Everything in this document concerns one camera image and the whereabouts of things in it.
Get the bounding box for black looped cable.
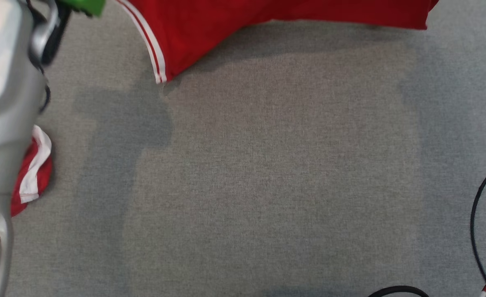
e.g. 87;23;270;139
367;285;430;297

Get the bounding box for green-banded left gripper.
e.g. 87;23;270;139
57;0;106;18

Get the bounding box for red shorts with white trim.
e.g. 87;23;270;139
11;125;54;218

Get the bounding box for red shirt with white sleeves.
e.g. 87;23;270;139
116;0;439;84

